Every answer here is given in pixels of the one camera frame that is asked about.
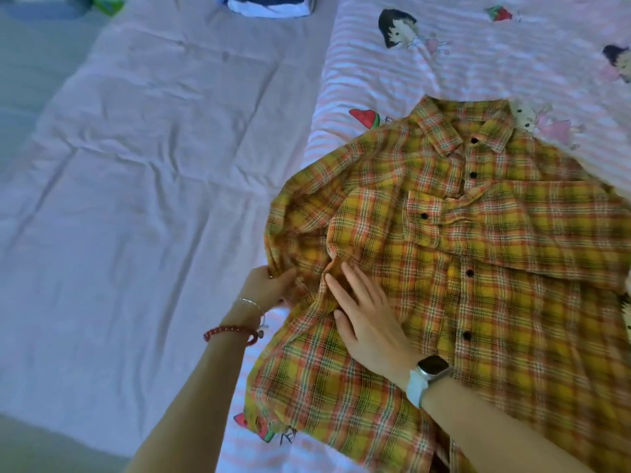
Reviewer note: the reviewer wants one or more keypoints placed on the person's right hand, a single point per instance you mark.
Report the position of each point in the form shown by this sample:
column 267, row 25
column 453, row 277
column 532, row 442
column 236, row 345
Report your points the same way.
column 374, row 330

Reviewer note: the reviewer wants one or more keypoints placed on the person's left hand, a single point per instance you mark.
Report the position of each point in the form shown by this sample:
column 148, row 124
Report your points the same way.
column 259, row 290

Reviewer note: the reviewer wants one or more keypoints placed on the person's left thumb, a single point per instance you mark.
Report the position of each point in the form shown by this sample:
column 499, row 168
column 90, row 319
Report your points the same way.
column 283, row 279

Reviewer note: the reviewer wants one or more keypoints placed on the person's right thumb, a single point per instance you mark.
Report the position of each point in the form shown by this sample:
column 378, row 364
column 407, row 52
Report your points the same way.
column 344, row 327

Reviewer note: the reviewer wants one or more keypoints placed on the person's right middle finger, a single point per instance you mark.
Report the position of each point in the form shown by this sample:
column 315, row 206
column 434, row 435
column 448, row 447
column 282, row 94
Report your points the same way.
column 361, row 283

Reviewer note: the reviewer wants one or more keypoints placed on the yellow plaid button shirt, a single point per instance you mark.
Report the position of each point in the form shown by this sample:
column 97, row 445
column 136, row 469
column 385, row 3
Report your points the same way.
column 493, row 270

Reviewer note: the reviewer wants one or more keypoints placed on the person's right forearm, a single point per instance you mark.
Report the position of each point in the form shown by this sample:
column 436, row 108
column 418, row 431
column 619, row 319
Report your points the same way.
column 498, row 433

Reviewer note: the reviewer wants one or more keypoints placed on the person's left forearm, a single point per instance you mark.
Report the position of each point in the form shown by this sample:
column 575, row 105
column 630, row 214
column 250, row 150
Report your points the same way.
column 197, row 403

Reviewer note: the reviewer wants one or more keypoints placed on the white band smartwatch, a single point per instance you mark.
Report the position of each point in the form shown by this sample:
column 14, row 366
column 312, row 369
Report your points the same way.
column 428, row 373

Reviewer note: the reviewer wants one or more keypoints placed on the plain pink bed sheet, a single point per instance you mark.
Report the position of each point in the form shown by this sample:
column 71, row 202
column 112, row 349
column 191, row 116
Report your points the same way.
column 148, row 192

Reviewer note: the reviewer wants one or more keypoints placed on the pink striped cartoon blanket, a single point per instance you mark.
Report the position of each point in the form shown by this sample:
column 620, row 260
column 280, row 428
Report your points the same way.
column 493, row 59

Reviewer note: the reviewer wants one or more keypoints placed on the folded blue white clothes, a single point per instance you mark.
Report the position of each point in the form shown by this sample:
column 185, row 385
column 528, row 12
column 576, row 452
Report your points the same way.
column 268, row 3

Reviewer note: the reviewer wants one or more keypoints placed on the green cloth item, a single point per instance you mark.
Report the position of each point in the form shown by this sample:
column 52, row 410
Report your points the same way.
column 109, row 2

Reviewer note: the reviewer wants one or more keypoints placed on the grey blue cloth item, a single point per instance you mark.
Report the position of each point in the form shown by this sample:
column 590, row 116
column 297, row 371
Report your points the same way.
column 44, row 4

